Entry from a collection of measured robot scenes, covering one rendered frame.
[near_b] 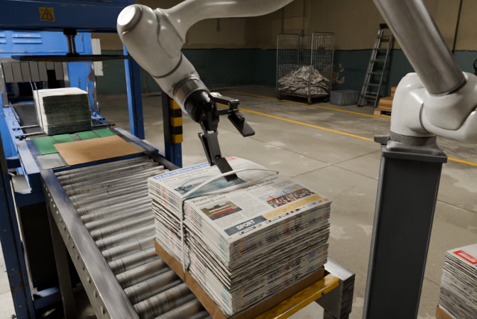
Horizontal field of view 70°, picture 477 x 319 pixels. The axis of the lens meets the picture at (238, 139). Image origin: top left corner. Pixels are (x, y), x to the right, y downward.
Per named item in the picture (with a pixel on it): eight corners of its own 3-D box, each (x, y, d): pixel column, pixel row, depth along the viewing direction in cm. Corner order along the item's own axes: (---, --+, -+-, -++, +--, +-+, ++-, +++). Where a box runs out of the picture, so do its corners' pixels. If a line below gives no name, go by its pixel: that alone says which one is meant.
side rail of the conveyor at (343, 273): (352, 311, 90) (356, 273, 87) (339, 321, 87) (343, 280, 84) (152, 170, 195) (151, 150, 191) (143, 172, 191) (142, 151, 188)
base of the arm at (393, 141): (373, 137, 140) (374, 124, 138) (434, 143, 132) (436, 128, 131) (373, 150, 123) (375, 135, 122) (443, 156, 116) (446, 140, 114)
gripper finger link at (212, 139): (202, 119, 85) (200, 121, 86) (212, 163, 84) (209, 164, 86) (216, 118, 87) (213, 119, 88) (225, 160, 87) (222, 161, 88)
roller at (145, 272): (250, 224, 115) (255, 239, 114) (108, 278, 88) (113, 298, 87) (258, 221, 111) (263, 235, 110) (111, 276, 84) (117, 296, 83)
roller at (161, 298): (277, 248, 105) (287, 259, 102) (126, 317, 78) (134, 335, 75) (280, 236, 103) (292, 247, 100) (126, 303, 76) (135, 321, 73)
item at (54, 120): (93, 128, 241) (89, 92, 234) (46, 135, 224) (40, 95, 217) (81, 120, 270) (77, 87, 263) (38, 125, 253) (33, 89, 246)
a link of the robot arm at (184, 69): (182, 113, 97) (157, 86, 86) (160, 83, 106) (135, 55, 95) (211, 89, 97) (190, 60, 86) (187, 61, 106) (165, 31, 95)
